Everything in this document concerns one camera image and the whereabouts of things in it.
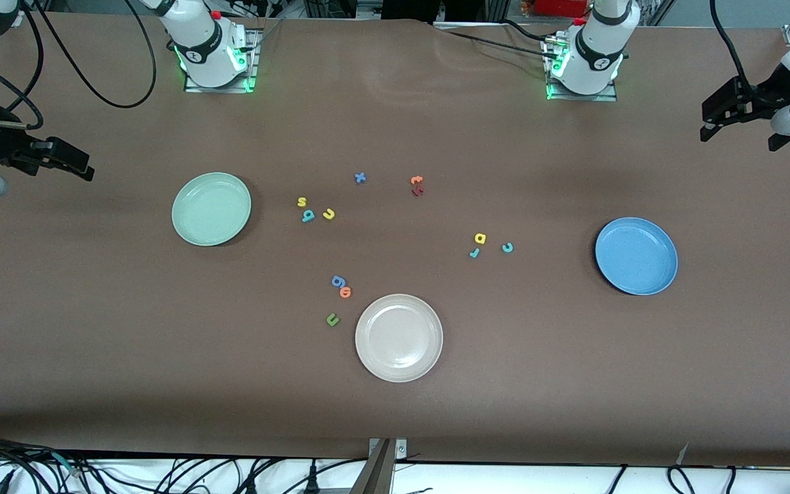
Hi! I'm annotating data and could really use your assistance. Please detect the beige plate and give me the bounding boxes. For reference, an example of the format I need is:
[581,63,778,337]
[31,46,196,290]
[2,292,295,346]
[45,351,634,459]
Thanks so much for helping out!
[355,294,444,383]

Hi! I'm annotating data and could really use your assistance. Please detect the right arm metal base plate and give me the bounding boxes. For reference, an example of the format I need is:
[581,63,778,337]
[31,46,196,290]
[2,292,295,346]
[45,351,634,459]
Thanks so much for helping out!
[184,27,263,94]

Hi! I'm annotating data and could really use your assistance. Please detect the blue plate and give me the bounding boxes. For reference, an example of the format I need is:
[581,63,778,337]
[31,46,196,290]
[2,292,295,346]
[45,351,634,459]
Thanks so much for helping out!
[595,217,679,296]

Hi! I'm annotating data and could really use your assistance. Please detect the looped black floor cable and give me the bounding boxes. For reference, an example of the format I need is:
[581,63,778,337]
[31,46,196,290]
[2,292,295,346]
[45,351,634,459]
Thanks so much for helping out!
[666,465,696,494]

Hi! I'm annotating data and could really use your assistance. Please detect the metal table bracket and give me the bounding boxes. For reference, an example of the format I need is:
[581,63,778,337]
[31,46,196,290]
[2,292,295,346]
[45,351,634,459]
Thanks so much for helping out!
[349,437,409,494]

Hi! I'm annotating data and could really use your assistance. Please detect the green-tipped cable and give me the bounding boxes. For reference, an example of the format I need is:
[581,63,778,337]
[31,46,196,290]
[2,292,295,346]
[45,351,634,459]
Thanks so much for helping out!
[52,453,84,478]

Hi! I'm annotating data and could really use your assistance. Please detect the black cable on table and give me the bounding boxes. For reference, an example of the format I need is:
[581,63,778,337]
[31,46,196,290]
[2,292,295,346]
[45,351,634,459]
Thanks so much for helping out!
[436,24,560,59]
[501,19,550,40]

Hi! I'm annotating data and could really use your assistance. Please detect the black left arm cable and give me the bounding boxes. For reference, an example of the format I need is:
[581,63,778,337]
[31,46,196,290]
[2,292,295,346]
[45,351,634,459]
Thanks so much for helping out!
[709,0,761,97]

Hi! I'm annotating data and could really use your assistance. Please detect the green plate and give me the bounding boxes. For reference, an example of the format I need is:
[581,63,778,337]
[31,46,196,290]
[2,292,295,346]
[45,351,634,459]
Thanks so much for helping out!
[171,172,252,247]

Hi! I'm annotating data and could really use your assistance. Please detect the red box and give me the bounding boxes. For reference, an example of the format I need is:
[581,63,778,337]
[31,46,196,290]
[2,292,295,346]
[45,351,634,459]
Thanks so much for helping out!
[534,0,591,19]

